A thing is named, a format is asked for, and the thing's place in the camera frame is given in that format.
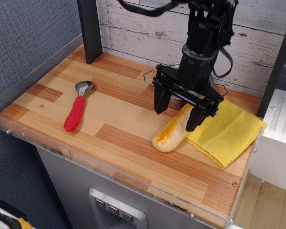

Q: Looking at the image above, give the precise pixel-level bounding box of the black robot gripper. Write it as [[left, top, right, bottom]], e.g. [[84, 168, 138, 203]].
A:
[[153, 49, 224, 132]]

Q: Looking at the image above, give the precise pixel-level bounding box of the cream bread bun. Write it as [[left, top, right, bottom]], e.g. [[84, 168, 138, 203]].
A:
[[152, 104, 194, 153]]

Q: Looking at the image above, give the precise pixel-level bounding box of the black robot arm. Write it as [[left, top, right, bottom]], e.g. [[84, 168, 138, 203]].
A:
[[153, 0, 238, 132]]

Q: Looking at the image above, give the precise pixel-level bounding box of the small steel pot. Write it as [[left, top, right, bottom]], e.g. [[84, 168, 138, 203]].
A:
[[143, 63, 228, 110]]

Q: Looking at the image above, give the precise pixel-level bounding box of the yellow folded cloth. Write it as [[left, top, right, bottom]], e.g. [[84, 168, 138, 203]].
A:
[[185, 100, 267, 168]]

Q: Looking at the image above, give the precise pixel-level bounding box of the white side unit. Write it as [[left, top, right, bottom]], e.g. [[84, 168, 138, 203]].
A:
[[248, 89, 286, 190]]

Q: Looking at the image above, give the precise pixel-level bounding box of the silver dispenser panel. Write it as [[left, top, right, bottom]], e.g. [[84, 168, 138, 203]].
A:
[[89, 188, 147, 229]]

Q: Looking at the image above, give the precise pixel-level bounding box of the grey toy fridge cabinet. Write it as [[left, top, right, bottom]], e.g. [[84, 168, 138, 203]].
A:
[[37, 147, 208, 229]]

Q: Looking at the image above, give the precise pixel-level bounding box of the black and orange object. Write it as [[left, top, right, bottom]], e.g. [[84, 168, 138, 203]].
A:
[[0, 200, 34, 229]]

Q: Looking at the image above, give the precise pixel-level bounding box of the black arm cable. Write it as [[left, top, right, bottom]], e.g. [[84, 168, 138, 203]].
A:
[[116, 0, 179, 18]]

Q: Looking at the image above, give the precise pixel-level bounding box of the clear acrylic guard rail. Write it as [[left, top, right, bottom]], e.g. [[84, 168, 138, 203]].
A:
[[0, 36, 253, 228]]

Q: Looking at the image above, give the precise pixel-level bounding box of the red handled metal spoon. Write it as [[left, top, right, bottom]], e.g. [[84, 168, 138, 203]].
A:
[[64, 81, 94, 132]]

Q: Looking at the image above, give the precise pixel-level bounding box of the dark right post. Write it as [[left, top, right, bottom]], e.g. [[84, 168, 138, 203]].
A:
[[256, 33, 286, 118]]

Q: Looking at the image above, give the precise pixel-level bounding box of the dark post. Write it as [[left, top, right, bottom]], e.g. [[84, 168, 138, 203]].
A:
[[77, 0, 103, 64], [256, 33, 286, 118]]

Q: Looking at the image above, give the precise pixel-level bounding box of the dark left post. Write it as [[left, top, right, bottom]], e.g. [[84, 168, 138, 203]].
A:
[[77, 0, 103, 64]]

